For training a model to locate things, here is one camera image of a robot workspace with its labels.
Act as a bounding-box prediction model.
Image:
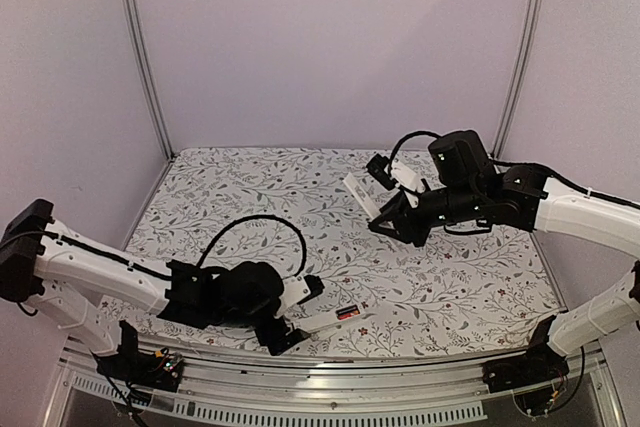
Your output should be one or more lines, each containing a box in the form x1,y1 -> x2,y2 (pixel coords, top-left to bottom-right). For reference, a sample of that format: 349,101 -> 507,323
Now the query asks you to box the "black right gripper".
368,183 -> 483,248

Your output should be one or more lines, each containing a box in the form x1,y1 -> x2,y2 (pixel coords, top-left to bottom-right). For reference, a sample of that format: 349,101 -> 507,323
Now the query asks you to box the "white air conditioner remote control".
297,304 -> 365,335

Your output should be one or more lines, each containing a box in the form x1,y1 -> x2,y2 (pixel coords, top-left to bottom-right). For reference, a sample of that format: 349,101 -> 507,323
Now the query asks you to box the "white remote battery cover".
343,173 -> 381,220

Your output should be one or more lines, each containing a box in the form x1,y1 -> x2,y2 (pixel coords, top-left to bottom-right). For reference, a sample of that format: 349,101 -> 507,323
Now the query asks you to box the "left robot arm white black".
1,199 -> 324,381

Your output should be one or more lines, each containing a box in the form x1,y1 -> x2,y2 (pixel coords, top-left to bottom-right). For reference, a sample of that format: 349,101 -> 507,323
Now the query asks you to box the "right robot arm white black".
366,130 -> 639,383

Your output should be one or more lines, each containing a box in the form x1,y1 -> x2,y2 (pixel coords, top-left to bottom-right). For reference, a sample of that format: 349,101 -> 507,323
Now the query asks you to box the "floral patterned table mat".
127,148 -> 563,358

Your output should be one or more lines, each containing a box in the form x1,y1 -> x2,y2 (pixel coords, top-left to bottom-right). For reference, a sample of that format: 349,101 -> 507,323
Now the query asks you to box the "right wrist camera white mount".
366,154 -> 429,208

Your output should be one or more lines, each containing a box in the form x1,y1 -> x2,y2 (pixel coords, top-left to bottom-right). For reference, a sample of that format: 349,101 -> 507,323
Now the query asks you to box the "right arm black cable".
388,130 -> 444,166

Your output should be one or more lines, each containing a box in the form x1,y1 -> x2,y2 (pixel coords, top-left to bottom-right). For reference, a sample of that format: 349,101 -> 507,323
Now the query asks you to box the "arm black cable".
197,215 -> 309,278
388,130 -> 444,166

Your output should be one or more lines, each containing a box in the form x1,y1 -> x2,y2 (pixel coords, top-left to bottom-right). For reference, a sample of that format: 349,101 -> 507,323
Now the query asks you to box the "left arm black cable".
197,215 -> 309,278

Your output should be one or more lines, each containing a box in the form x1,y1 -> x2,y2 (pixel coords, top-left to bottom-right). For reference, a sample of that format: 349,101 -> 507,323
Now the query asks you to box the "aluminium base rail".
42,335 -> 632,426

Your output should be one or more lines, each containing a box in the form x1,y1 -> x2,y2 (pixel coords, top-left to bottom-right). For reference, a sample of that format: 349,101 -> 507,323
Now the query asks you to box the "right aluminium corner post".
491,0 -> 543,159

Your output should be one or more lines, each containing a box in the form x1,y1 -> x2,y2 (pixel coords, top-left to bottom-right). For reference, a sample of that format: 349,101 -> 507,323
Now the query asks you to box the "aluminium corner post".
491,0 -> 543,159
122,0 -> 175,162

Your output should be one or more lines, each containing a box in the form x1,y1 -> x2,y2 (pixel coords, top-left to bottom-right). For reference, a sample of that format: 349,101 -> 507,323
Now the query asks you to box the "left aluminium corner post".
122,0 -> 175,162

